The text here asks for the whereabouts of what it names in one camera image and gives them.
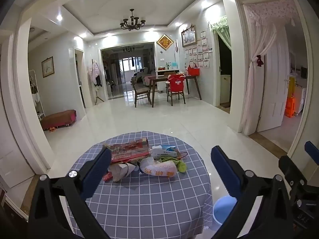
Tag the pink jacket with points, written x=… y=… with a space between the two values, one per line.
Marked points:
x=93 y=72

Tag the white cardboard medicine box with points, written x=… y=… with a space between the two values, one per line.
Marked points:
x=162 y=151

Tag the black chandelier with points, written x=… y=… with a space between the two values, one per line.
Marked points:
x=132 y=23

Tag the red wall paddle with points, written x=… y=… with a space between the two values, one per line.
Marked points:
x=177 y=46

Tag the orange toy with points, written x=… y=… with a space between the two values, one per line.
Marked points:
x=290 y=107

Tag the white shelf rack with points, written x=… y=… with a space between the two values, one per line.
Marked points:
x=37 y=97

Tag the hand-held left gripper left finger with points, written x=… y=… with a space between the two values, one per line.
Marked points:
x=96 y=171

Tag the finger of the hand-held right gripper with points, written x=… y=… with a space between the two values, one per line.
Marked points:
x=311 y=151
x=290 y=166

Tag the wooden dining table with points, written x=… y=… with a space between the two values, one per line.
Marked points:
x=159 y=79

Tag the green cloth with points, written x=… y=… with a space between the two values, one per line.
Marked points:
x=180 y=165

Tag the crumpled grey paper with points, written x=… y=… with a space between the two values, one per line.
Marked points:
x=119 y=171

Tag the round checkered table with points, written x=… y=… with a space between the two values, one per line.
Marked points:
x=154 y=204

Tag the blue plastic bucket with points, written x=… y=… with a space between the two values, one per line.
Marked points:
x=224 y=211

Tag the small distant chandelier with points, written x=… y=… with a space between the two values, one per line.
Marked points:
x=128 y=49

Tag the wooden coat rack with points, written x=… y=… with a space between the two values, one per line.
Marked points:
x=97 y=94

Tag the white low cabinet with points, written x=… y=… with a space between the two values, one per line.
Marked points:
x=225 y=88

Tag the gold framed picture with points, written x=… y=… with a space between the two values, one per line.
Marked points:
x=189 y=36

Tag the wooden dining chair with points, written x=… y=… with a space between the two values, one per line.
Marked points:
x=140 y=89

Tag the brown pink bench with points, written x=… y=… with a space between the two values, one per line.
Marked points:
x=58 y=118

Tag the white sideboard cabinet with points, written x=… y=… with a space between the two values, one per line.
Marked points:
x=162 y=86

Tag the white door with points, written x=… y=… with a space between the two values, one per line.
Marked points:
x=273 y=92

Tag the pink lace curtain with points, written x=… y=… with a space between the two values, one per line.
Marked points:
x=251 y=92

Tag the brown red paper bag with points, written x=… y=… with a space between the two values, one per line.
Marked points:
x=127 y=150

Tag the red curtain bow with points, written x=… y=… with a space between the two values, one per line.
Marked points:
x=259 y=61

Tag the grey sofa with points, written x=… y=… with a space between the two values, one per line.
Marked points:
x=142 y=76

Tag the framed flower painting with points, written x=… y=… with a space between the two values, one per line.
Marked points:
x=47 y=66

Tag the white orange plastic bag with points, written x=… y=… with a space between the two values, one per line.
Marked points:
x=159 y=169

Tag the red diamond wall decoration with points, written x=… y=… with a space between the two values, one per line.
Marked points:
x=165 y=42

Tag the wooden chair with cover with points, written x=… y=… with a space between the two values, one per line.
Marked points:
x=175 y=97

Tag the red chair cover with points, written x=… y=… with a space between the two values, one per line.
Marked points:
x=177 y=83

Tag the group of wall certificates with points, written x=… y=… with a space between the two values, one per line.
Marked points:
x=200 y=52

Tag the green door curtain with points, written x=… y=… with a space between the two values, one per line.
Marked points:
x=223 y=29

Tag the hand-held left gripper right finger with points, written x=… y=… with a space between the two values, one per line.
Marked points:
x=225 y=171

